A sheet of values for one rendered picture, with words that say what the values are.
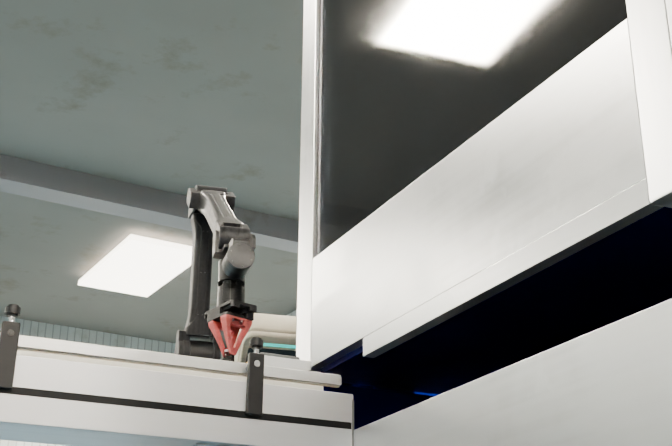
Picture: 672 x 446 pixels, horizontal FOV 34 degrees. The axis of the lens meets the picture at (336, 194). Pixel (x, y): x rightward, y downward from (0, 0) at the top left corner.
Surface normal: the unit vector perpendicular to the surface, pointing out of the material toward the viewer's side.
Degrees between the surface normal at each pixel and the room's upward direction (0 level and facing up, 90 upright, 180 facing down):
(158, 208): 90
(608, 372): 90
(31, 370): 90
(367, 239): 90
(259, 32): 180
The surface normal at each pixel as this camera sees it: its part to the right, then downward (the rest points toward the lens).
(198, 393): 0.43, -0.36
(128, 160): 0.00, 0.91
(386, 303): -0.90, -0.18
